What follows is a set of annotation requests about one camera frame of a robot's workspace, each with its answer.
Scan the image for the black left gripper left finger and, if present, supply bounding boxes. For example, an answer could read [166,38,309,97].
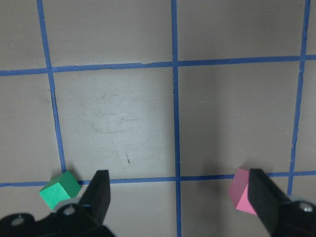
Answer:
[79,170,110,225]

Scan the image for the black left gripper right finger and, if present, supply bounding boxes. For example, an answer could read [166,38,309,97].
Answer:
[248,168,291,232]

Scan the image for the pink foam cube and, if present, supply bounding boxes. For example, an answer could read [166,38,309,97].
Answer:
[228,168,257,215]

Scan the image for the green foam cube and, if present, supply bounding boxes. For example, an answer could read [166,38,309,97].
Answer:
[39,171,81,210]

